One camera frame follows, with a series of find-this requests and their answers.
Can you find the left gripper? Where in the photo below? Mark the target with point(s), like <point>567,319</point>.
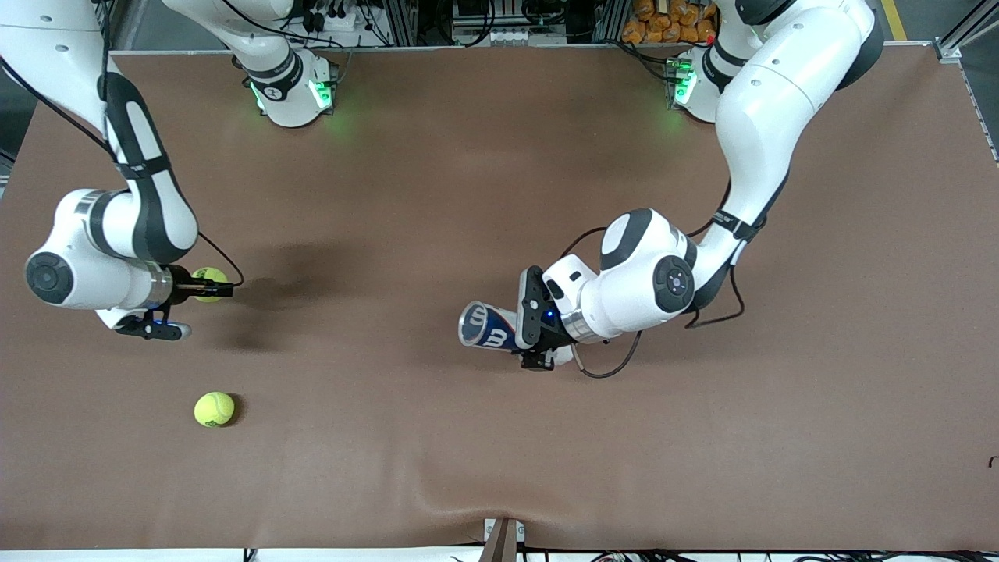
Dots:
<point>556,336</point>

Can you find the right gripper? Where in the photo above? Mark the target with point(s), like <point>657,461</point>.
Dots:
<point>181,284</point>

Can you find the yellow tennis ball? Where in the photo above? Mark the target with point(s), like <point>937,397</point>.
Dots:
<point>209,275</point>
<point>214,409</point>

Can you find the white blue tennis ball can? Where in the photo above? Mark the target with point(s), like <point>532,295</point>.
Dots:
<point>492,332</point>

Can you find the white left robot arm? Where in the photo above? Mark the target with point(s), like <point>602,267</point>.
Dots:
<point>640,289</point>

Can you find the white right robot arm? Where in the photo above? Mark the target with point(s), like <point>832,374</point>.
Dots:
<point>94,265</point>

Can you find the brown table mat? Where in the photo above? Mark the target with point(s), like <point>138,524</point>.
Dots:
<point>499,437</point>

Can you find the grey electronics rack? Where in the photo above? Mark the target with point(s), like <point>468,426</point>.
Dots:
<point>507,35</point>

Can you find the bag of orange items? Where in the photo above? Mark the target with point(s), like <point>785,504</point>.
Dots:
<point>663,23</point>

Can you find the aluminium corner bracket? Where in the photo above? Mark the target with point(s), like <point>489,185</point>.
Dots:
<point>948,51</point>

